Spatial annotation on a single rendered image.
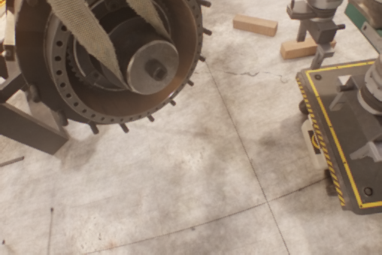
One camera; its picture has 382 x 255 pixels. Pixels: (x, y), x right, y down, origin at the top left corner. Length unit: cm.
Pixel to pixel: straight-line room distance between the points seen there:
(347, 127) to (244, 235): 72
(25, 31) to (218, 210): 109
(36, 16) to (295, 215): 124
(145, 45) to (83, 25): 12
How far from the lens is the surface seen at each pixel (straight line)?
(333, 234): 122
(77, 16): 36
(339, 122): 100
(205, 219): 116
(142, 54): 40
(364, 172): 96
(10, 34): 45
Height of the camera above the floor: 114
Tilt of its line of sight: 53 degrees down
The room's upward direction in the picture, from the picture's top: 23 degrees counter-clockwise
